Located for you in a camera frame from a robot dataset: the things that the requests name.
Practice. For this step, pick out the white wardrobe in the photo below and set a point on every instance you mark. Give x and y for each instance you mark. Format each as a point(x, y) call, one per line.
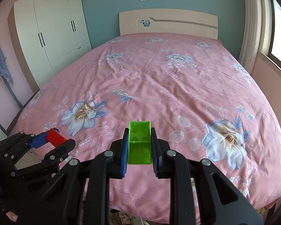
point(47, 36)

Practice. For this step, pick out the pink floral bed sheet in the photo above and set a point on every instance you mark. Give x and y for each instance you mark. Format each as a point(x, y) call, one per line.
point(191, 89)

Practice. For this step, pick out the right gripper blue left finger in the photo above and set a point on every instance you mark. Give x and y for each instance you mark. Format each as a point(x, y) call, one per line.
point(124, 152)

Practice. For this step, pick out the green toy block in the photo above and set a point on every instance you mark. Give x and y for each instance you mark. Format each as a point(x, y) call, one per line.
point(139, 143)

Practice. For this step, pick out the cream bed headboard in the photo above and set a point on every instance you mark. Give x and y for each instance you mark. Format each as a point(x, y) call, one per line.
point(175, 21)

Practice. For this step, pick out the hanging blue clothes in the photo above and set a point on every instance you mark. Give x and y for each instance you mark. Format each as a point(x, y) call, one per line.
point(4, 69)

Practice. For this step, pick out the beige curtain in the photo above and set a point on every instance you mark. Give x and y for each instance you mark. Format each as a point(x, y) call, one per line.
point(257, 33)

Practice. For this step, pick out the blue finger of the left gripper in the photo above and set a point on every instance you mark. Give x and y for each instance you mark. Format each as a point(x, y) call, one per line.
point(39, 140)

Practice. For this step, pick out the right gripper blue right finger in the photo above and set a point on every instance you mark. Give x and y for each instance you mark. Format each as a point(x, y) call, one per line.
point(157, 157)

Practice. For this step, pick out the plastic trash bag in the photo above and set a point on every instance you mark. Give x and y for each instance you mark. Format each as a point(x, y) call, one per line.
point(123, 218)

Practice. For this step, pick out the window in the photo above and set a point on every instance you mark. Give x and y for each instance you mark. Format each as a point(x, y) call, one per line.
point(271, 42)

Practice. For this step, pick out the red toy block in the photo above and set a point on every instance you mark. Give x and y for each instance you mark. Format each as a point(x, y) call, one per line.
point(55, 138)

